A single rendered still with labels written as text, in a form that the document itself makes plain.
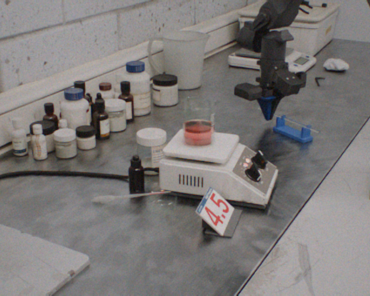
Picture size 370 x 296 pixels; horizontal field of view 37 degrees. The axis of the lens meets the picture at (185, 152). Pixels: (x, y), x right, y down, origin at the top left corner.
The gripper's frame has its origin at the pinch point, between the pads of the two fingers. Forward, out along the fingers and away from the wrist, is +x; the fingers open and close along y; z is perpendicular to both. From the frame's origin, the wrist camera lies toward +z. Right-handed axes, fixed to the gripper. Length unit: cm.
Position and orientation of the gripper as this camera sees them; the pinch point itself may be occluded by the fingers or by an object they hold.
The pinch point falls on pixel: (269, 106)
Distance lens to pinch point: 136.1
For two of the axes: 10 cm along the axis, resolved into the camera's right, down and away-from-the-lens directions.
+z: 5.9, 3.3, -7.3
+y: 8.1, -2.4, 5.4
